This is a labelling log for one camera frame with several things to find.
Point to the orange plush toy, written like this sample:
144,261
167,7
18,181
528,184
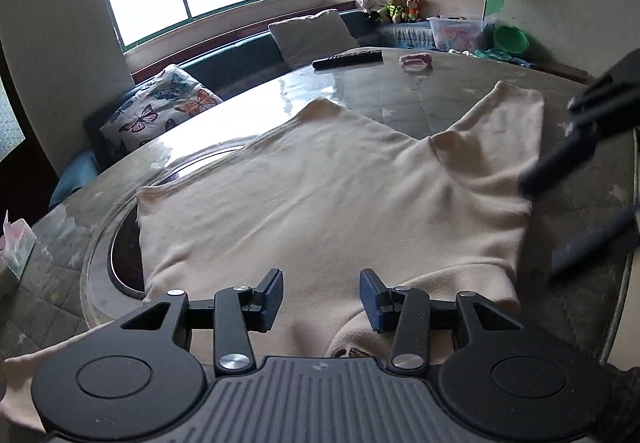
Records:
413,7

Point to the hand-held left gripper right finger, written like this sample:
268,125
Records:
372,304

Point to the tissue box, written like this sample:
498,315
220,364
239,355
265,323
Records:
15,253

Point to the black remote control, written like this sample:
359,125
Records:
347,58

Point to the grey pillow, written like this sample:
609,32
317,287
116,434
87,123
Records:
312,35

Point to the butterfly print pillow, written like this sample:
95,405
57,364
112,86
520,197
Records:
160,105

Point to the yellow plush toy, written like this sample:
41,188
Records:
396,8

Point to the blue sofa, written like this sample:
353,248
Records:
240,58

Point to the green plastic bowl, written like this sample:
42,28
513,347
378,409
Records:
511,40

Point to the round black induction cooktop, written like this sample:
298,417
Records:
125,255

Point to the black and white plush toy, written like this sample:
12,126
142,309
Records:
370,3

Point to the small pink cloth item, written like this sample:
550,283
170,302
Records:
415,62

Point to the cream shirt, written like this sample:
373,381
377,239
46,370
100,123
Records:
325,203

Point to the clear plastic storage bin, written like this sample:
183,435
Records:
457,34

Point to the blue patterned cushion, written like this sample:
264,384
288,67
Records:
405,35

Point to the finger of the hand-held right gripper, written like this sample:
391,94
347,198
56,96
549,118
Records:
552,170
592,243

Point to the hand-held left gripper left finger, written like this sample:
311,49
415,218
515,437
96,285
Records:
272,297

